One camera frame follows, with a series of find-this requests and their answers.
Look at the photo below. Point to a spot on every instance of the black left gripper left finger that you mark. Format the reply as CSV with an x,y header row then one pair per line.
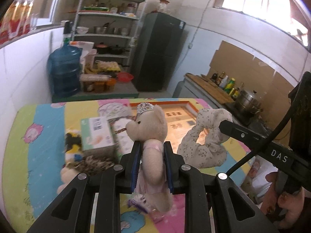
x,y
71,210

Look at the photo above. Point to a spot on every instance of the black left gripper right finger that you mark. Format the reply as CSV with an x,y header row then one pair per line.
x,y
212,203

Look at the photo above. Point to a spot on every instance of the leopard print scrunchie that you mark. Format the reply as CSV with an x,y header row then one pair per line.
x,y
92,165

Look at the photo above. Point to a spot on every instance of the floral white scrunchie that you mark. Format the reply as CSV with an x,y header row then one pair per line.
x,y
202,146

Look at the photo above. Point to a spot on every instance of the yellow cartoon character pillow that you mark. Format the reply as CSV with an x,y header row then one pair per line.
x,y
73,146

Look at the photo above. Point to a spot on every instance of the beige bear pink dress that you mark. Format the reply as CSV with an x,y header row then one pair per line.
x,y
150,128

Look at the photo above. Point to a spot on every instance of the cream bear purple dress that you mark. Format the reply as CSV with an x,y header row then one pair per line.
x,y
67,175

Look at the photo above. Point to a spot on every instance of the person's right hand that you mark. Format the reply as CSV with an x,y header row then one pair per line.
x,y
293,203

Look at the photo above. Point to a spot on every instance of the black induction cooker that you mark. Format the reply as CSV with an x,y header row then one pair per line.
x,y
248,120

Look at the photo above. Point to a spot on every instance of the steel cooking pot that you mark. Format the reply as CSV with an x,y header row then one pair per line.
x,y
248,102

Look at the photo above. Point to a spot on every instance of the green white tissue box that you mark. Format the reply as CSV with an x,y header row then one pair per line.
x,y
96,137

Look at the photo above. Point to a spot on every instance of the green yellow bottle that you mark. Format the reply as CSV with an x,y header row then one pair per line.
x,y
228,88

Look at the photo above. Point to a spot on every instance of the orange rimmed cardboard tray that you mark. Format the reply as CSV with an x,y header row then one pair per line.
x,y
180,115

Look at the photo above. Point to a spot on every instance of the wooden cutting board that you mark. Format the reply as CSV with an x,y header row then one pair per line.
x,y
208,88

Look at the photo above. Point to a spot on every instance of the red plastic basket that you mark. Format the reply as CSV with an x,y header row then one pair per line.
x,y
125,77

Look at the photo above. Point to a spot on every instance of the blue water jug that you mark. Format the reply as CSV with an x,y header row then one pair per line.
x,y
64,67

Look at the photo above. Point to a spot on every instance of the egg carton tray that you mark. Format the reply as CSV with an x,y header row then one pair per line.
x,y
108,66

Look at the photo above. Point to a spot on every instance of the black refrigerator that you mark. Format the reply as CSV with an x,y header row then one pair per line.
x,y
156,51

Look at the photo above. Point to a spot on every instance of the white metal shelf rack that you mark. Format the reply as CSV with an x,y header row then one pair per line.
x,y
112,23

